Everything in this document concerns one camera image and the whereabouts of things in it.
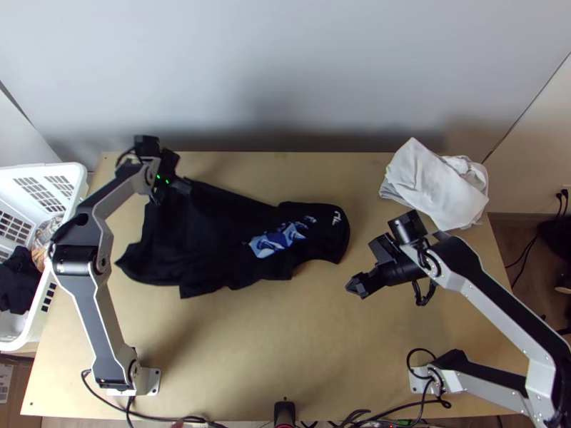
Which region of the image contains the dark t-shirt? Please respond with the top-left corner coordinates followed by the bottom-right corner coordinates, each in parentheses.
top-left (115, 175), bottom-right (352, 300)

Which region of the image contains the heap of clothes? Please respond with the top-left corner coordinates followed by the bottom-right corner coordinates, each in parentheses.
top-left (0, 213), bottom-right (68, 315)

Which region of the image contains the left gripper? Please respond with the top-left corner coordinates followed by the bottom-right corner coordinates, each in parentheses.
top-left (156, 149), bottom-right (193, 195)

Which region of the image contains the cardboard box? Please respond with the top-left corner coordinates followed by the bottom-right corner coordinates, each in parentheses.
top-left (0, 361), bottom-right (36, 404)

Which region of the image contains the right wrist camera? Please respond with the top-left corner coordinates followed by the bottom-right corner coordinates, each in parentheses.
top-left (387, 213), bottom-right (423, 245)

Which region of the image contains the pile of white clothes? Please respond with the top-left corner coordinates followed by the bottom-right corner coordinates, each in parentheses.
top-left (379, 137), bottom-right (490, 232)

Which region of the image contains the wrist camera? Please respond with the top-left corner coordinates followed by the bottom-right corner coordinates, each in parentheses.
top-left (135, 135), bottom-right (160, 158)
top-left (387, 213), bottom-right (423, 245)

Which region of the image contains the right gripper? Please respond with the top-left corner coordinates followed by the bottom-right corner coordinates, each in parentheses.
top-left (345, 234), bottom-right (403, 300)

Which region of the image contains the black cable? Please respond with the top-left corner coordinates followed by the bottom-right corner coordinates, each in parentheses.
top-left (406, 347), bottom-right (453, 409)
top-left (80, 369), bottom-right (215, 424)
top-left (348, 399), bottom-right (447, 427)
top-left (412, 249), bottom-right (440, 307)
top-left (508, 233), bottom-right (541, 288)

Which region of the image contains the white laundry basket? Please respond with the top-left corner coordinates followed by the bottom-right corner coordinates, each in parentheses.
top-left (0, 162), bottom-right (89, 353)

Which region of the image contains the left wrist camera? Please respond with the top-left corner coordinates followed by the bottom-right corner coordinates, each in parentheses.
top-left (135, 135), bottom-right (160, 158)

